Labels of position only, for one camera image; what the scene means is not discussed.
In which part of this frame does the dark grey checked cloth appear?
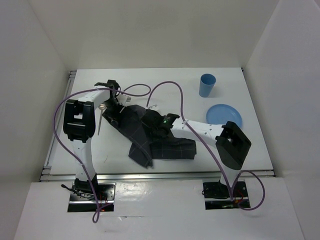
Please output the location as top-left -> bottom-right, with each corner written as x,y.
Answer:
102,104 -> 197,169

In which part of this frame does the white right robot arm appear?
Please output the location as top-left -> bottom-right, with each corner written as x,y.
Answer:
141,109 -> 252,196

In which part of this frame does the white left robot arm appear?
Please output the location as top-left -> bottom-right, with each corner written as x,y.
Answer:
63,80 -> 121,200

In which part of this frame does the silver metal spoon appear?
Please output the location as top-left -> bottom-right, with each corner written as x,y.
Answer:
97,103 -> 107,135

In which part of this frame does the blue plastic plate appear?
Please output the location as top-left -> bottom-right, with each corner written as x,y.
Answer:
205,104 -> 243,128

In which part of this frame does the blue plastic cup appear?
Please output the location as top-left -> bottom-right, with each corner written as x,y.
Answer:
199,73 -> 217,98

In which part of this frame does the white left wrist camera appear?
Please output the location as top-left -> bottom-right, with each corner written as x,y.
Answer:
118,95 -> 132,106

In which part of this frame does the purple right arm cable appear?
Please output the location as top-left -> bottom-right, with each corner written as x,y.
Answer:
146,81 -> 266,212

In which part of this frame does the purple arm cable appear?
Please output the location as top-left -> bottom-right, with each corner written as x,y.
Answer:
146,81 -> 266,212
53,83 -> 152,224

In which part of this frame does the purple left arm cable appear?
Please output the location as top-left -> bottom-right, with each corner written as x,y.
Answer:
53,83 -> 152,224

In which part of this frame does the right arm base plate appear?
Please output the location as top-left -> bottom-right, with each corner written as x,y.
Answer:
201,181 -> 251,210

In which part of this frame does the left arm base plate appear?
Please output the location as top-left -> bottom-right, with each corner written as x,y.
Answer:
61,183 -> 116,213

